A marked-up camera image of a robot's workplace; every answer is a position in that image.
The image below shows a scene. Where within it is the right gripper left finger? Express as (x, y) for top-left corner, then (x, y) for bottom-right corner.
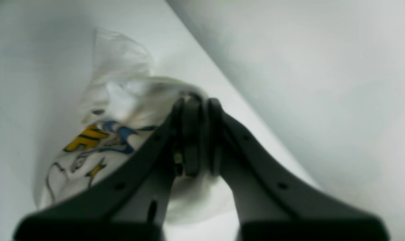
(14, 98), (202, 241)

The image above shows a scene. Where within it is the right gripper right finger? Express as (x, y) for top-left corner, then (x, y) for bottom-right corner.
(207, 98), (389, 241)

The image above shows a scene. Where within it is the white printed T-shirt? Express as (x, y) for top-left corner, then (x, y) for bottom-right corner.
(35, 28), (236, 225)

